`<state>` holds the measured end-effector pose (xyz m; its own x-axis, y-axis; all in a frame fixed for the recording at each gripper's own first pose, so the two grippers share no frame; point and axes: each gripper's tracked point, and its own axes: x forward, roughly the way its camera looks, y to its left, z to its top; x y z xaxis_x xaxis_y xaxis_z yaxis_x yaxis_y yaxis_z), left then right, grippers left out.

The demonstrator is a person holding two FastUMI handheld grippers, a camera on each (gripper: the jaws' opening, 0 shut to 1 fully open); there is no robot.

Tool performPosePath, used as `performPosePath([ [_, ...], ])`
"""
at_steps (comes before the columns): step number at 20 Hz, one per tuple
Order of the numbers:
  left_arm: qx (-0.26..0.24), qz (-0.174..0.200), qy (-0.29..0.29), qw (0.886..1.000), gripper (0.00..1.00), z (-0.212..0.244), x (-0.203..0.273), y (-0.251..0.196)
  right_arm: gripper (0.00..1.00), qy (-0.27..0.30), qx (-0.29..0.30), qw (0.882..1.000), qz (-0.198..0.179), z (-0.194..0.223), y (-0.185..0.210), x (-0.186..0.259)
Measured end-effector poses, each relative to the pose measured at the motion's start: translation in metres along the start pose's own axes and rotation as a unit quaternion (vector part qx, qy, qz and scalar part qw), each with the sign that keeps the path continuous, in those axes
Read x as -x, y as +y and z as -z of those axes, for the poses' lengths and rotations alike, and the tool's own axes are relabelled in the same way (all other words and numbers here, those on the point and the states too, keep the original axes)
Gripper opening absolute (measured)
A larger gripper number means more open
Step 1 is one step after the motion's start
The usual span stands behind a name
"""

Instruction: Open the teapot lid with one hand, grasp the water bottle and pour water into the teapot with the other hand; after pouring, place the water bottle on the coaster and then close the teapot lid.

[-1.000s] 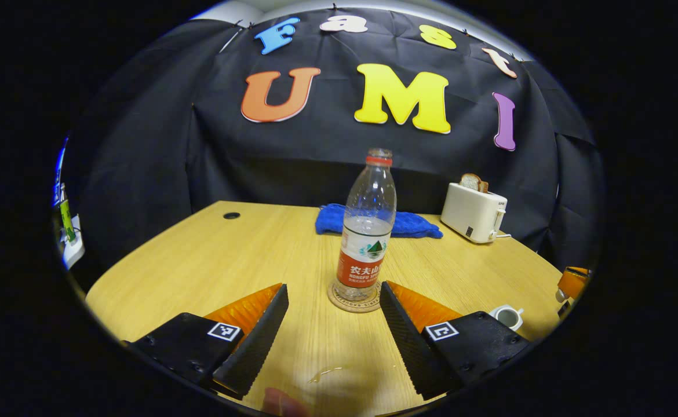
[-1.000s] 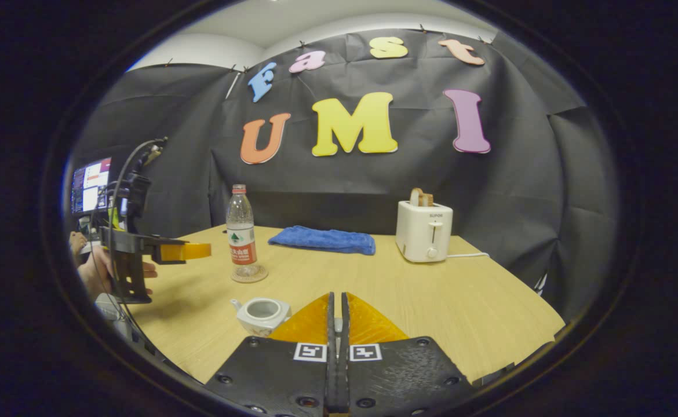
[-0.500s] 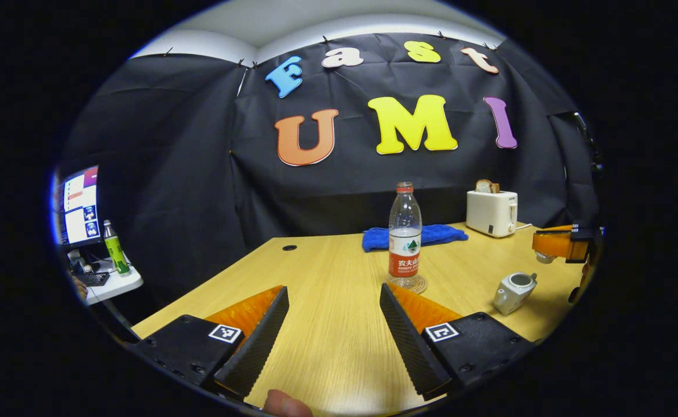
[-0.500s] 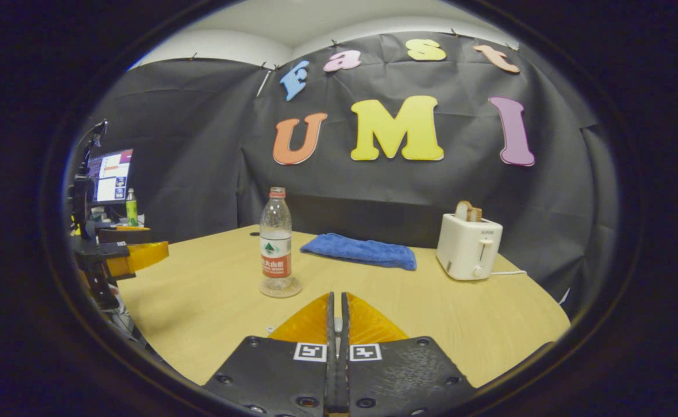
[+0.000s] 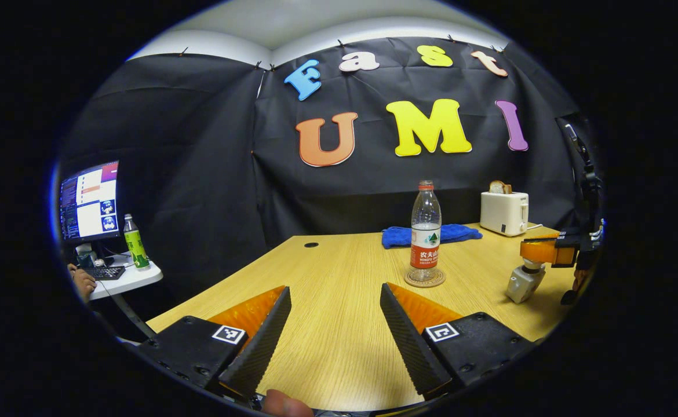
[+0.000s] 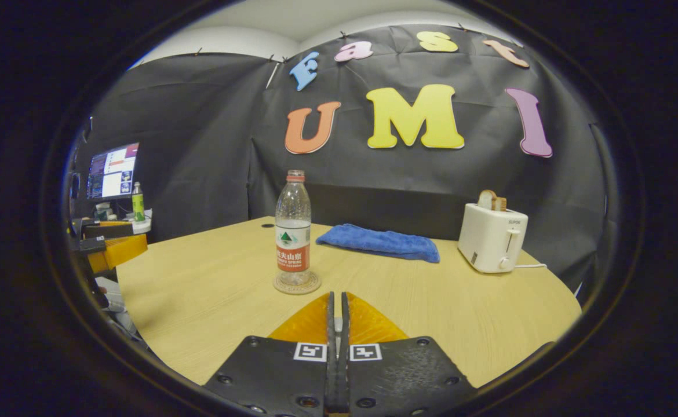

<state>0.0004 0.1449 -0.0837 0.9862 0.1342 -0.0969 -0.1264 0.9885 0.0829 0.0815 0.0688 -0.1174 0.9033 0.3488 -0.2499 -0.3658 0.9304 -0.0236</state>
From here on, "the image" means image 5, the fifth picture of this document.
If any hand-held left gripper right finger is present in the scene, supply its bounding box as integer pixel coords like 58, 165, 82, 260
380, 282, 540, 400

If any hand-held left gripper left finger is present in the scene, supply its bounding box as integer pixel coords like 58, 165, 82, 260
136, 285, 292, 403

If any pale grey ceramic teacup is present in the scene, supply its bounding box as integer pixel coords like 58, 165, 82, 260
506, 258, 546, 304

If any round wooden coaster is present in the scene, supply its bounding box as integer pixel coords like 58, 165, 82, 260
404, 268, 446, 288

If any clear plastic water bottle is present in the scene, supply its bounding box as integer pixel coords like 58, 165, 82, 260
410, 180, 442, 284

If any green drink bottle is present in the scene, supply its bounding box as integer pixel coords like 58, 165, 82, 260
123, 214, 151, 270

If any white toaster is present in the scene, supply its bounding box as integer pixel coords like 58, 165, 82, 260
480, 191, 530, 237

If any blue towel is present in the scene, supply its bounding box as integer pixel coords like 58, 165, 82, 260
381, 224, 483, 250

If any white side table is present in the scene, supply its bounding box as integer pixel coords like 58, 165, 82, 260
87, 252, 164, 339

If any black keyboard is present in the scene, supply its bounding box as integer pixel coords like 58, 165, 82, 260
84, 265, 126, 281

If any black backdrop cloth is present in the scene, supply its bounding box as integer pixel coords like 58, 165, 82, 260
55, 36, 603, 336

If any computer monitor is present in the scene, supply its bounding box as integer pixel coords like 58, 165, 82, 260
59, 160, 121, 243

